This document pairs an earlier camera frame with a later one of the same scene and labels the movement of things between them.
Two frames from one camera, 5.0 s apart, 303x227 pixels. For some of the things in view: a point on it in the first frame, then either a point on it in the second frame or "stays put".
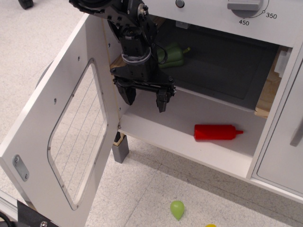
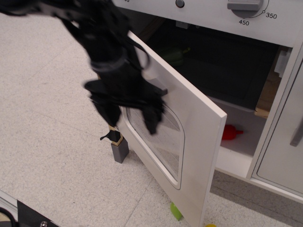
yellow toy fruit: [210, 225] stays put
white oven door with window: [56, 162] to [177, 163]
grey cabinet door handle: [298, 135] stays put
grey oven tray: [228, 68] stays put
